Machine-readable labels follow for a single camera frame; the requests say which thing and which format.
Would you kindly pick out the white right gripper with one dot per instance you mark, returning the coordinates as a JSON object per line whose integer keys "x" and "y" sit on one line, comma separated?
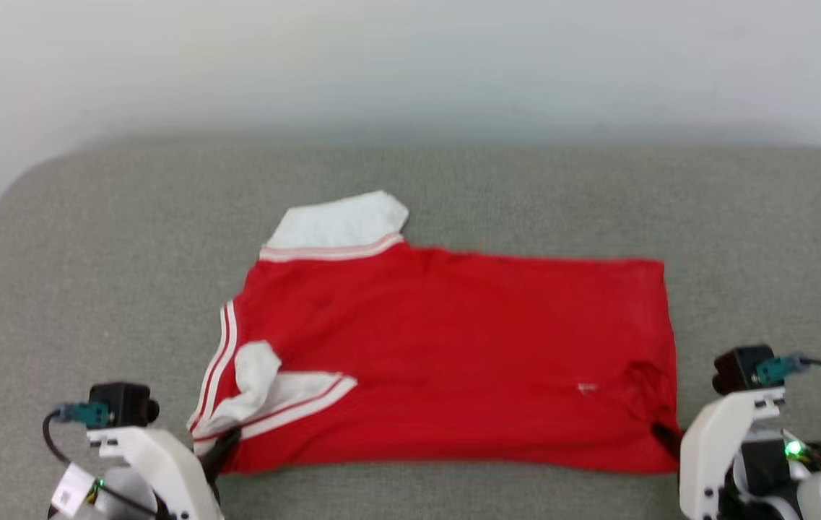
{"x": 717, "y": 448}

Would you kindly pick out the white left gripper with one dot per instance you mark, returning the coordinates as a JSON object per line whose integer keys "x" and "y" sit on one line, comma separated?
{"x": 164, "y": 469}

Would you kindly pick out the red and white sports jersey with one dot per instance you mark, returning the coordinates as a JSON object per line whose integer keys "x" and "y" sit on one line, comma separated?
{"x": 453, "y": 347}

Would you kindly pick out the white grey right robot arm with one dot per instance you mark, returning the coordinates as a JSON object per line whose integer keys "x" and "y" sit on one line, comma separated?
{"x": 807, "y": 480}

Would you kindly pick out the grey fabric sofa cushion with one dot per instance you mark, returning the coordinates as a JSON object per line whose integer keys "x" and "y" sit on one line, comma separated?
{"x": 453, "y": 195}

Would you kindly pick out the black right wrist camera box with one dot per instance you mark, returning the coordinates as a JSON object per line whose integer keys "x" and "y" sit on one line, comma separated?
{"x": 739, "y": 370}

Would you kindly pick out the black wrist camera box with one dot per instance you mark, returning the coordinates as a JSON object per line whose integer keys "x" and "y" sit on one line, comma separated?
{"x": 125, "y": 404}
{"x": 739, "y": 370}

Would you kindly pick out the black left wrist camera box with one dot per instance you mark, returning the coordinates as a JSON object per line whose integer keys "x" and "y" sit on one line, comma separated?
{"x": 125, "y": 404}

